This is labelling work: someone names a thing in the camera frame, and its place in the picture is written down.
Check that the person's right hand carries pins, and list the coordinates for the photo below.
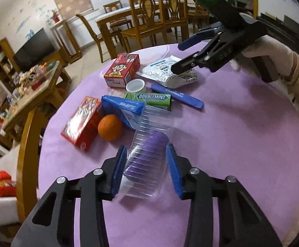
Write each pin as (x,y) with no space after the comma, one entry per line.
(275,47)

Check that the white tissue packet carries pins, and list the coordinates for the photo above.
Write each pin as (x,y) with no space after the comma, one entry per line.
(159,72)

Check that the wooden dining table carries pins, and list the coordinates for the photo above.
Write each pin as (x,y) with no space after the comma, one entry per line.
(118,12)

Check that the black television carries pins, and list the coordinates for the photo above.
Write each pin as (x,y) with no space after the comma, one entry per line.
(33,50)

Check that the blue printed plastic strip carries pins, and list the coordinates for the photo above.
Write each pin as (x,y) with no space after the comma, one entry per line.
(175,95)

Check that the small white cup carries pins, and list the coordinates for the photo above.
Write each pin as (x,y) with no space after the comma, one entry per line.
(135,85)

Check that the tall narrow wooden stand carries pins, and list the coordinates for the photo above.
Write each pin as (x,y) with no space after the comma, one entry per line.
(62,23)

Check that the wooden coffee table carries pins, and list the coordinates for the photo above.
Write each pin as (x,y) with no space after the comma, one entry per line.
(49,82)

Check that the purple tablecloth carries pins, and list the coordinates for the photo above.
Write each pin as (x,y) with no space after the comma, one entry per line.
(229,133)

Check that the red milk carton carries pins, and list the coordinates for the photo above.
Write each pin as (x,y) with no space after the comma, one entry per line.
(122,69)
(81,123)

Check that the orange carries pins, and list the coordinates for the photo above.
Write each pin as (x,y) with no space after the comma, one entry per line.
(110,128)

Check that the red ornament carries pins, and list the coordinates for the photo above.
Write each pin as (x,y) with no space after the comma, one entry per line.
(55,16)

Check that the clear ribbed plastic tray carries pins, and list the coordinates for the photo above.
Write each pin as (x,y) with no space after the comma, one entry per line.
(149,121)

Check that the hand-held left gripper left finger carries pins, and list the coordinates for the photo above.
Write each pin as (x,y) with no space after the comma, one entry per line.
(120,169)

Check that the green chewing gum pack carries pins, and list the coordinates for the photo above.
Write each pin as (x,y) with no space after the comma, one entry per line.
(152,99)

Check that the pile of assorted small items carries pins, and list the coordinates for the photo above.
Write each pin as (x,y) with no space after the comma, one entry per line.
(31,78)

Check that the white sofa cushion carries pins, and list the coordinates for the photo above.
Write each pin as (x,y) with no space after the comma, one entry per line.
(2,211)

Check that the blue snack packet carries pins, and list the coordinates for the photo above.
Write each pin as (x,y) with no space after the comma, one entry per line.
(123,105)

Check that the red snack bag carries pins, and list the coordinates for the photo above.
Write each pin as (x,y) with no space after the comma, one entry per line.
(0,184)

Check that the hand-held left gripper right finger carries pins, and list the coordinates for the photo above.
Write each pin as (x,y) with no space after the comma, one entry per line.
(174,169)

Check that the wooden dining chair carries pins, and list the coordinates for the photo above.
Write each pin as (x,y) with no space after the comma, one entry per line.
(98,40)
(174,5)
(112,6)
(199,12)
(147,6)

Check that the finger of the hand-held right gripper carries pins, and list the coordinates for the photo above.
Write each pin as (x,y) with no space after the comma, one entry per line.
(183,64)
(188,42)

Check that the wooden bookshelf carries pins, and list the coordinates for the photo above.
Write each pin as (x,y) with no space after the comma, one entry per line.
(0,64)

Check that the wooden sofa frame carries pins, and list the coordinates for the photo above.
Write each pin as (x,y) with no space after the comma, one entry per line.
(26,146)

